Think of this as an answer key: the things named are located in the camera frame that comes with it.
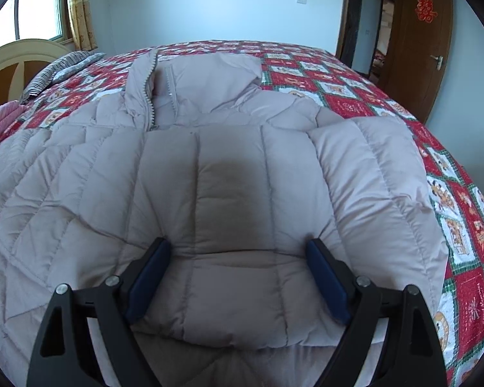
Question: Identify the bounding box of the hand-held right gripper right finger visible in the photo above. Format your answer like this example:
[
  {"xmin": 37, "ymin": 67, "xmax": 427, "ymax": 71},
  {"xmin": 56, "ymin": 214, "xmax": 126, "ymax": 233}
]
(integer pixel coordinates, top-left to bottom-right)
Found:
[{"xmin": 305, "ymin": 237, "xmax": 446, "ymax": 387}]

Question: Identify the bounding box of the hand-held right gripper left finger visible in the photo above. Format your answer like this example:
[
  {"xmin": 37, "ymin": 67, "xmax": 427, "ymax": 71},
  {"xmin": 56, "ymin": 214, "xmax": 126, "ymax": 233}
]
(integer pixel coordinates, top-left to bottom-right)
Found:
[{"xmin": 26, "ymin": 237, "xmax": 172, "ymax": 387}]

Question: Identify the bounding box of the beige quilted puffer jacket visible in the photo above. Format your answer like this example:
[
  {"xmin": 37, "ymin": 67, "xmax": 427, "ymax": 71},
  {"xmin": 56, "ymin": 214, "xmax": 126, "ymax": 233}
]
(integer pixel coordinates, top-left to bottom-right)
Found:
[{"xmin": 0, "ymin": 46, "xmax": 450, "ymax": 387}]

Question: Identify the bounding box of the grey striped pillow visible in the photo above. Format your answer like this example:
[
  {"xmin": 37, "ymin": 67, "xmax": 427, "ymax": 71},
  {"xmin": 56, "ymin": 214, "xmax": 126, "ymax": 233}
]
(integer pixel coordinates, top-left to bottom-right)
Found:
[{"xmin": 22, "ymin": 51, "xmax": 106, "ymax": 100}]

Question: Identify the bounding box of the brown wooden door frame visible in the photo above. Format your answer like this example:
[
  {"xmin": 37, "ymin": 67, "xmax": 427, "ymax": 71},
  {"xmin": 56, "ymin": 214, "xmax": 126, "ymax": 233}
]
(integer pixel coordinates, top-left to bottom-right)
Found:
[{"xmin": 335, "ymin": 0, "xmax": 406, "ymax": 78}]

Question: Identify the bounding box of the yellow floral curtain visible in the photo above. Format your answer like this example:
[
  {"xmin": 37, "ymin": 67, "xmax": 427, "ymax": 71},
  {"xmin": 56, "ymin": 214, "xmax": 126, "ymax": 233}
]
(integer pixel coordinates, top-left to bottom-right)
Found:
[{"xmin": 66, "ymin": 0, "xmax": 98, "ymax": 52}]

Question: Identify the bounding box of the red patchwork printed bedspread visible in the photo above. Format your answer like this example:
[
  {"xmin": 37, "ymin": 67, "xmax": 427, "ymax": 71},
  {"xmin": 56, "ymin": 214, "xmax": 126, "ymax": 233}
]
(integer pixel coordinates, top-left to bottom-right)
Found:
[{"xmin": 8, "ymin": 39, "xmax": 484, "ymax": 376}]

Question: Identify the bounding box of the cream wooden headboard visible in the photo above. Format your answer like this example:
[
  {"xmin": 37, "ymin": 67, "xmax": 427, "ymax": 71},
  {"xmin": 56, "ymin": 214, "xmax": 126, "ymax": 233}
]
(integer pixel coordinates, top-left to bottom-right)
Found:
[{"xmin": 0, "ymin": 39, "xmax": 71, "ymax": 115}]

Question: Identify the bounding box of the brown wooden door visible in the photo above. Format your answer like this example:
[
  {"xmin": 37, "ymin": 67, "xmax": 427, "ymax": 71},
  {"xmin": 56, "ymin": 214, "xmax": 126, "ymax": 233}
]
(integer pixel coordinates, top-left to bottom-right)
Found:
[{"xmin": 377, "ymin": 0, "xmax": 455, "ymax": 125}]

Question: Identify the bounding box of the red paper door decoration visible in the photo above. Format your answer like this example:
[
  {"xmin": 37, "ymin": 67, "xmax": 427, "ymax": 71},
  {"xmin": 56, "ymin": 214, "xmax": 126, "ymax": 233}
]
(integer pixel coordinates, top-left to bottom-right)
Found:
[{"xmin": 414, "ymin": 0, "xmax": 439, "ymax": 23}]

